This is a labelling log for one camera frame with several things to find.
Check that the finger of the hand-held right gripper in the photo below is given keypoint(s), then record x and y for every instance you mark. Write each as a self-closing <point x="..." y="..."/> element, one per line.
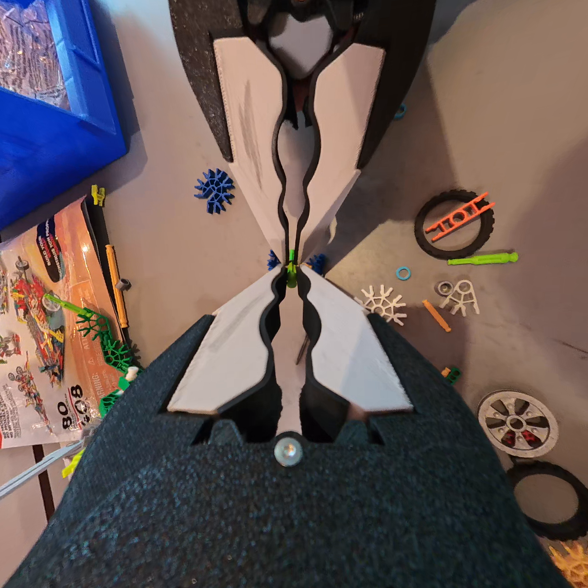
<point x="239" y="73"/>
<point x="344" y="115"/>

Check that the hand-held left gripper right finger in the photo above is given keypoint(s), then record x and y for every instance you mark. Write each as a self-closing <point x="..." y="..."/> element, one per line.
<point x="353" y="363"/>

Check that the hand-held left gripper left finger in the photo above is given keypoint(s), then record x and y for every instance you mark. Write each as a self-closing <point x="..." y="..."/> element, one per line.
<point x="220" y="363"/>

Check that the small blue round connector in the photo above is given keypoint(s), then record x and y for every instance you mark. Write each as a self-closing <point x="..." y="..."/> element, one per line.
<point x="317" y="265"/>
<point x="273" y="261"/>

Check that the translucent green toy rod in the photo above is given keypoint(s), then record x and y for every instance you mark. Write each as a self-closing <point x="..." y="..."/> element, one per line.
<point x="291" y="275"/>

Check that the white snowflake connector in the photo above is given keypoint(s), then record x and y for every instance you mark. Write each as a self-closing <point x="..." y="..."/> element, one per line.
<point x="381" y="303"/>

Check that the orange toy rod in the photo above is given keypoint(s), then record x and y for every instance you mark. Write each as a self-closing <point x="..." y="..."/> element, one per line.
<point x="436" y="315"/>

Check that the small green toy connector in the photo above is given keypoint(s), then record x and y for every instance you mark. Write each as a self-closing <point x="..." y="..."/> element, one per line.
<point x="455" y="373"/>

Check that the multicolour construction toy model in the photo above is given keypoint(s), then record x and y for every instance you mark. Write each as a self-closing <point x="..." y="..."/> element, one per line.
<point x="117" y="356"/>

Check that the grey tube spacer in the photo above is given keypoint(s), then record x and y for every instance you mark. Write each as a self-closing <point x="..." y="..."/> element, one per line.
<point x="443" y="288"/>

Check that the large blue snowflake connector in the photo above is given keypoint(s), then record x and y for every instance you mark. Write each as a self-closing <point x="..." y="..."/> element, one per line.
<point x="216" y="190"/>

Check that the small grey spacer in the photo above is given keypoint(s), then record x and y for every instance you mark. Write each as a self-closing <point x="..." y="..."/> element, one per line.
<point x="123" y="284"/>

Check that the white fan-shaped toy connector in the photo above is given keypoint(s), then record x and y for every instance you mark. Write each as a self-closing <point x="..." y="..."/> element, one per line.
<point x="461" y="296"/>

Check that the long yellow toy rod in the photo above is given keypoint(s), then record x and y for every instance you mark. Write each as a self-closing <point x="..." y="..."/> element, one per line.
<point x="117" y="285"/>

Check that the black rubber toy tyre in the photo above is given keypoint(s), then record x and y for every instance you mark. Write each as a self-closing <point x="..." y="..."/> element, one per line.
<point x="565" y="523"/>
<point x="425" y="243"/>

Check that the orange-red toy connector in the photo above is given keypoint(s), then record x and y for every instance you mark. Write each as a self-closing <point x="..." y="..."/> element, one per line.
<point x="459" y="217"/>

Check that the grey toy wheel hub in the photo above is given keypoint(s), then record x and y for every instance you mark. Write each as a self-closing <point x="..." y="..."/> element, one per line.
<point x="500" y="409"/>

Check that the clear plastic bag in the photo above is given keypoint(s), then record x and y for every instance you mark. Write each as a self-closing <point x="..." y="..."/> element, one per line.
<point x="32" y="50"/>

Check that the bright green toy rod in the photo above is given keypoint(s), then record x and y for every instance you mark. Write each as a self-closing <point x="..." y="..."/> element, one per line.
<point x="482" y="258"/>

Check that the yellow-green toy connector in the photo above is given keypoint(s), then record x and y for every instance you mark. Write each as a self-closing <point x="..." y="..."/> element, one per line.
<point x="73" y="465"/>

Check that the small yellow toy connector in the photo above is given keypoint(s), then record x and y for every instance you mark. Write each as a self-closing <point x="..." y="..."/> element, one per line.
<point x="98" y="195"/>

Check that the printed toy instruction sheet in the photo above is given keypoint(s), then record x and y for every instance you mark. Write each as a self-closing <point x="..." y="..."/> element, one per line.
<point x="41" y="376"/>

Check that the blue plastic storage box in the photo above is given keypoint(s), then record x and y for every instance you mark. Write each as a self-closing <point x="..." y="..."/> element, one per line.
<point x="46" y="147"/>

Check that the long grey toy rod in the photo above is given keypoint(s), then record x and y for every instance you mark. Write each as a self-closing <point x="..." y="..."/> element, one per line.
<point x="36" y="469"/>

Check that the yellow snowflake connector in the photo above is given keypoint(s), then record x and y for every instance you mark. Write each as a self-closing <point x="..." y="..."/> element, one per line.
<point x="572" y="567"/>

